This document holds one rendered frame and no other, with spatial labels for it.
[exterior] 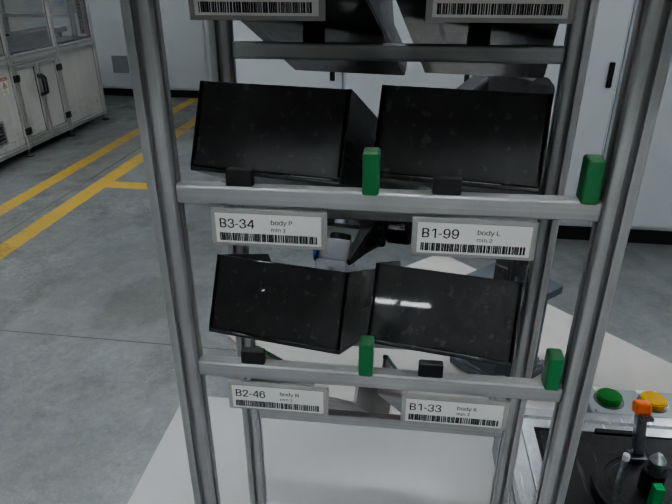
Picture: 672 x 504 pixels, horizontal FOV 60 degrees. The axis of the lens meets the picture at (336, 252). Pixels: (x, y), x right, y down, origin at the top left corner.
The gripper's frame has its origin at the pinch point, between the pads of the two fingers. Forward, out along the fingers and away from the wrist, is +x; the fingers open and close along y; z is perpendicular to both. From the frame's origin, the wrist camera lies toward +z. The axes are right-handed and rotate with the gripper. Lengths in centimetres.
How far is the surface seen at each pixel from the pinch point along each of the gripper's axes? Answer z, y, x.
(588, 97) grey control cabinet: -136, 59, -275
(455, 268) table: -65, 10, -59
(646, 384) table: -52, 53, -22
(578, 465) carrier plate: -28.6, 36.0, 10.7
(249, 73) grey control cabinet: -114, -141, -248
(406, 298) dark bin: 15.1, 14.0, 20.8
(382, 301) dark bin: 14.8, 11.9, 21.2
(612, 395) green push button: -34, 42, -6
